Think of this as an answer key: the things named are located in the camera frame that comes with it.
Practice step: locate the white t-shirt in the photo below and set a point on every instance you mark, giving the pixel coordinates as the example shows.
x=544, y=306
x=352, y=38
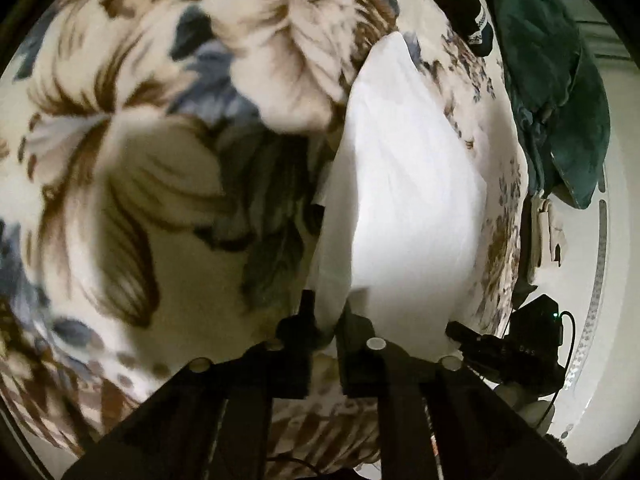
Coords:
x=400, y=185

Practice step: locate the dark green plush blanket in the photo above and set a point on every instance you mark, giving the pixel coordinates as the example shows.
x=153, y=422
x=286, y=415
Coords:
x=555, y=85

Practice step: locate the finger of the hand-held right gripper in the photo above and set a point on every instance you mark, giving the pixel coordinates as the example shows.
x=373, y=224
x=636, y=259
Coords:
x=470, y=340

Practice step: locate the person's right hand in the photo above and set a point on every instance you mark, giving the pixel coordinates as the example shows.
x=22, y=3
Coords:
x=532, y=407

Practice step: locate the black grey striped folded garment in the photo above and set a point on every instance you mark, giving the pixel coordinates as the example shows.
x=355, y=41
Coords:
x=475, y=15

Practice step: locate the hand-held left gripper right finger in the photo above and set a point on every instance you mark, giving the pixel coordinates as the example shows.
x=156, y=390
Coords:
x=350, y=332

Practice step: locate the beige and black folded garment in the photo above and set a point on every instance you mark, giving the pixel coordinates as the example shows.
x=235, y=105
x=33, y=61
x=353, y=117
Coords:
x=545, y=230

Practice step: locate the white bed headboard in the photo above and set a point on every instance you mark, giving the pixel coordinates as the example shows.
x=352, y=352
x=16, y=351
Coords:
x=587, y=280

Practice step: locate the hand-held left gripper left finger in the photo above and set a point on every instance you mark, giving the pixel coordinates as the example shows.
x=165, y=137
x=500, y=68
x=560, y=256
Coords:
x=306, y=312

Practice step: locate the floral bedsheet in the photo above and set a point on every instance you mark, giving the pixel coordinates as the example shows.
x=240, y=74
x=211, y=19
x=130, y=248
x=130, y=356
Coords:
x=150, y=185

